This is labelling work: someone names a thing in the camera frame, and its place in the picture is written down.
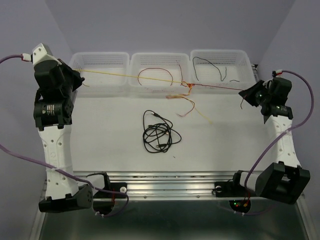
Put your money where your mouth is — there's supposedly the dark brown thin wire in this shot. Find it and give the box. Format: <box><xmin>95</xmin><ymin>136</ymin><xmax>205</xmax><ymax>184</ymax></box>
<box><xmin>191</xmin><ymin>56</ymin><xmax>241</xmax><ymax>83</ymax></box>

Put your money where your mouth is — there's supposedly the orange yellow thin wire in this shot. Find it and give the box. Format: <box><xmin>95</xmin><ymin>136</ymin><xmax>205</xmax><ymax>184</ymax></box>
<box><xmin>166</xmin><ymin>58</ymin><xmax>247</xmax><ymax>118</ymax></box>

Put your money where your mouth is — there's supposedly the dark red thin wire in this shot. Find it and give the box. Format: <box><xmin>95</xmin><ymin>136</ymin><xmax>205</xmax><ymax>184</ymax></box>
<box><xmin>138</xmin><ymin>66</ymin><xmax>175</xmax><ymax>87</ymax></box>

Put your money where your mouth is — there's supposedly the black usb cable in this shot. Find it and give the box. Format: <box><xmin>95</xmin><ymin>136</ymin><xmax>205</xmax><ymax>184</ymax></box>
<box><xmin>141</xmin><ymin>109</ymin><xmax>183</xmax><ymax>153</ymax></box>

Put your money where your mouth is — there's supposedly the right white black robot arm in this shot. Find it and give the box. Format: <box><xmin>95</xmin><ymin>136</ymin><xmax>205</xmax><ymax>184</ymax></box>
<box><xmin>230</xmin><ymin>76</ymin><xmax>311</xmax><ymax>205</ymax></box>

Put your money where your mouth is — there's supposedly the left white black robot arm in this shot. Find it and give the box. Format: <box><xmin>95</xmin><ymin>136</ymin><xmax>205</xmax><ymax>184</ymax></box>
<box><xmin>33</xmin><ymin>59</ymin><xmax>93</xmax><ymax>213</ymax></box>

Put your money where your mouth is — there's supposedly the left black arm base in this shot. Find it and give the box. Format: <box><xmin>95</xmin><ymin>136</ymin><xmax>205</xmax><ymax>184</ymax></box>
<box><xmin>84</xmin><ymin>171</ymin><xmax>129</xmax><ymax>216</ymax></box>

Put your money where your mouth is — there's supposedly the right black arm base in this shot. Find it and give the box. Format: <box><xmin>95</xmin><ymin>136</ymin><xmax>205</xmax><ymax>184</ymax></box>
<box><xmin>211</xmin><ymin>170</ymin><xmax>257</xmax><ymax>216</ymax></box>

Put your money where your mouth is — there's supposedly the left white perforated basket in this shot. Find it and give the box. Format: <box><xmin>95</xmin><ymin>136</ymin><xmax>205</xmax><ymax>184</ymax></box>
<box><xmin>69</xmin><ymin>52</ymin><xmax>130</xmax><ymax>95</ymax></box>

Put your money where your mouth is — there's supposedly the white perforated basket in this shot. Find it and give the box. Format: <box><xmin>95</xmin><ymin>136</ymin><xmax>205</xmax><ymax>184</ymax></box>
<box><xmin>69</xmin><ymin>52</ymin><xmax>130</xmax><ymax>95</ymax></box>
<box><xmin>190</xmin><ymin>49</ymin><xmax>256</xmax><ymax>91</ymax></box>
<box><xmin>127</xmin><ymin>52</ymin><xmax>192</xmax><ymax>94</ymax></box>

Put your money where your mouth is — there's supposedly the right white perforated basket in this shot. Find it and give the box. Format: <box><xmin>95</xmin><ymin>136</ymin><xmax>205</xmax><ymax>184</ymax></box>
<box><xmin>190</xmin><ymin>49</ymin><xmax>256</xmax><ymax>91</ymax></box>

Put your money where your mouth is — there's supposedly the middle white perforated basket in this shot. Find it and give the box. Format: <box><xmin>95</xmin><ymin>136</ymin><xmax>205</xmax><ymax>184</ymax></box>
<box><xmin>127</xmin><ymin>52</ymin><xmax>192</xmax><ymax>94</ymax></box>

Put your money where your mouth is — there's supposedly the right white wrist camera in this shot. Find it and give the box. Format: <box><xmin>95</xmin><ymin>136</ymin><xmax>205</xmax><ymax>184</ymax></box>
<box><xmin>263</xmin><ymin>69</ymin><xmax>283</xmax><ymax>88</ymax></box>

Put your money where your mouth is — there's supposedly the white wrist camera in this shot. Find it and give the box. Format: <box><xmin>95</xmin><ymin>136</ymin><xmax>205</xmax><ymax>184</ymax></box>
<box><xmin>22</xmin><ymin>43</ymin><xmax>59</xmax><ymax>66</ymax></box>
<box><xmin>263</xmin><ymin>69</ymin><xmax>283</xmax><ymax>88</ymax></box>

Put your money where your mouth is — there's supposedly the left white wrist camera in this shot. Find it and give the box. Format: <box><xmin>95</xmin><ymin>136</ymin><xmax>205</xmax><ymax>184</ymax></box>
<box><xmin>22</xmin><ymin>43</ymin><xmax>59</xmax><ymax>66</ymax></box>

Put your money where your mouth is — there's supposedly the aluminium extrusion rail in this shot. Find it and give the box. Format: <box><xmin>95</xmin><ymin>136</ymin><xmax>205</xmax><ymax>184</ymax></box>
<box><xmin>72</xmin><ymin>171</ymin><xmax>306</xmax><ymax>201</ymax></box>

